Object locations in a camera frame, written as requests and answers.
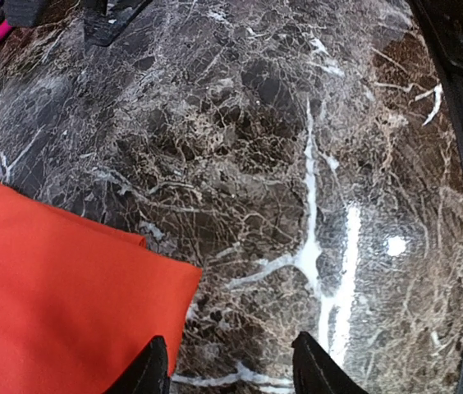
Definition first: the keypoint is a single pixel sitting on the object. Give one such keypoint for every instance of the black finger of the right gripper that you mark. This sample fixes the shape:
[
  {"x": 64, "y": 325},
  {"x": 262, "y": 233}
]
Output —
[{"x": 105, "y": 20}]

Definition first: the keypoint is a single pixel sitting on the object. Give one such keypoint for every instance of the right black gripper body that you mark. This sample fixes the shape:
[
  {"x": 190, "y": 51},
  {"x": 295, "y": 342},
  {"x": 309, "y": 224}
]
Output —
[{"x": 33, "y": 13}]

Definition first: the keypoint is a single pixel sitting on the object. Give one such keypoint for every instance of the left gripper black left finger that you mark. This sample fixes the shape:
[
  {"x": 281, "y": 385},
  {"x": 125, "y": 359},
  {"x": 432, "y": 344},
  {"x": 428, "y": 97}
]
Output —
[{"x": 147, "y": 373}]

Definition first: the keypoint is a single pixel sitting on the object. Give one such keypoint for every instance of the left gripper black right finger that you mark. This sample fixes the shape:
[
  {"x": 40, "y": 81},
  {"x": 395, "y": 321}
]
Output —
[{"x": 315, "y": 372}]

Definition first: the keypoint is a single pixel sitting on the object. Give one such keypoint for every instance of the orange garment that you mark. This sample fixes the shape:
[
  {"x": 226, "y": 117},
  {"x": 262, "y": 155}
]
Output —
[{"x": 80, "y": 300}]

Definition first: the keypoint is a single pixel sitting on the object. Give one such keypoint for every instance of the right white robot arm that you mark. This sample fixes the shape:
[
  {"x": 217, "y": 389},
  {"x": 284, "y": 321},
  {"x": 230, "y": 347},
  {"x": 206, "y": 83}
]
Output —
[{"x": 196, "y": 39}]

